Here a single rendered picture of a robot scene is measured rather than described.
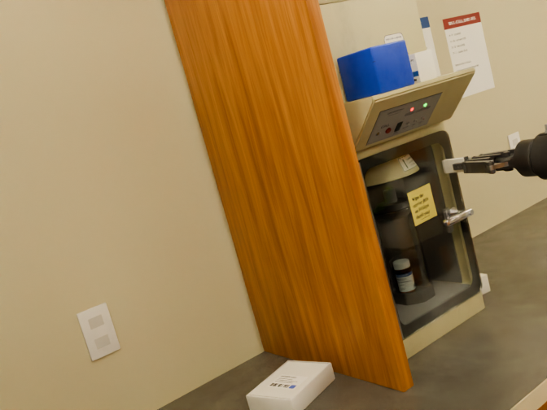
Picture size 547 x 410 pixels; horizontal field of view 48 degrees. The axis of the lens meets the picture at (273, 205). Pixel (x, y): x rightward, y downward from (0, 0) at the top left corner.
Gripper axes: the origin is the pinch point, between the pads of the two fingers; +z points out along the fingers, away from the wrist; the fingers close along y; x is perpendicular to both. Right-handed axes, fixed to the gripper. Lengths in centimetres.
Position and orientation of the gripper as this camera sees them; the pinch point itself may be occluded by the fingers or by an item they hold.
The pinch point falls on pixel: (457, 165)
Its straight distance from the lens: 144.8
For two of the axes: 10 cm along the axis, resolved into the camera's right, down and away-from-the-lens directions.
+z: -5.7, 0.3, 8.2
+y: -7.8, 3.0, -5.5
